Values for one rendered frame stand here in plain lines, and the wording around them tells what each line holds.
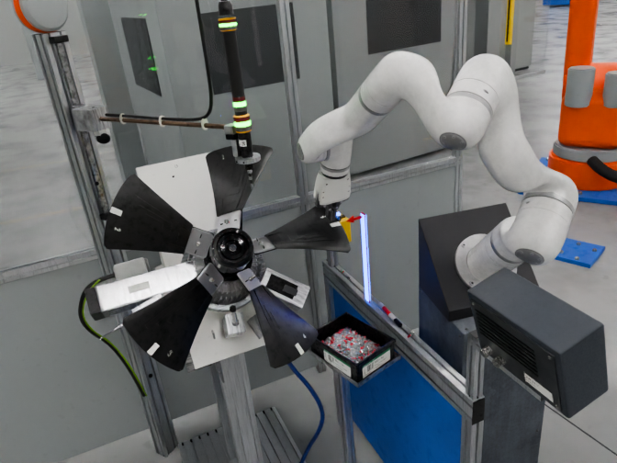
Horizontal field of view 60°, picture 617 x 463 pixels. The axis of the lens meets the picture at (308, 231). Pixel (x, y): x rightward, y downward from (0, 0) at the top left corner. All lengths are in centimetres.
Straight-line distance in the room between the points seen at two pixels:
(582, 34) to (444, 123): 411
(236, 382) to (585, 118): 381
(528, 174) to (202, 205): 106
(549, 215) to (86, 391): 199
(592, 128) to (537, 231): 370
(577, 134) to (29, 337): 423
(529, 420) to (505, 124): 109
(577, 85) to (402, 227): 251
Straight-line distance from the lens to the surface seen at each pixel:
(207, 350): 173
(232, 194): 162
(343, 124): 132
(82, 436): 273
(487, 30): 800
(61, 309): 236
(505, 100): 118
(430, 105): 109
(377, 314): 181
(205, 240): 156
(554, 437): 268
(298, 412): 272
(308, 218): 168
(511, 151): 120
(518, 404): 190
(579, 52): 517
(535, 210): 134
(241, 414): 202
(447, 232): 171
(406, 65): 113
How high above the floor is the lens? 188
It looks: 25 degrees down
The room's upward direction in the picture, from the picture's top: 6 degrees counter-clockwise
